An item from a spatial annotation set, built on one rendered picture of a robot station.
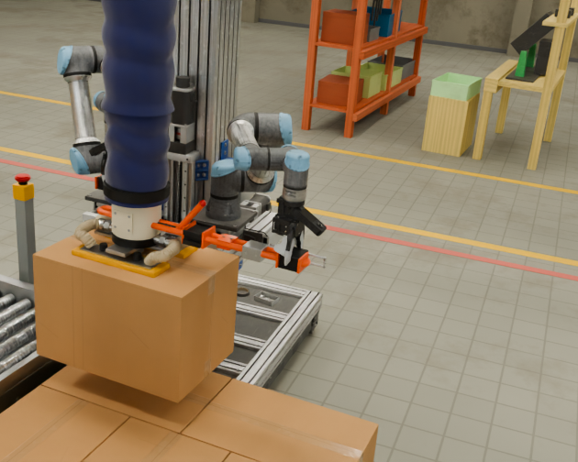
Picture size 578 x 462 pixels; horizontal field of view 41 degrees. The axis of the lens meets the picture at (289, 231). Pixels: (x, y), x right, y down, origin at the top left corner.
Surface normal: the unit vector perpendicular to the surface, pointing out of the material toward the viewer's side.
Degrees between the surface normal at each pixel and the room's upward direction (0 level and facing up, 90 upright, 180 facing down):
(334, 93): 90
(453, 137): 90
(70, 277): 90
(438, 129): 90
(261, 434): 0
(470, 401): 0
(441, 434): 0
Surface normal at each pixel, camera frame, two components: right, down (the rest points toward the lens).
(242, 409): 0.07, -0.92
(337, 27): -0.41, 0.32
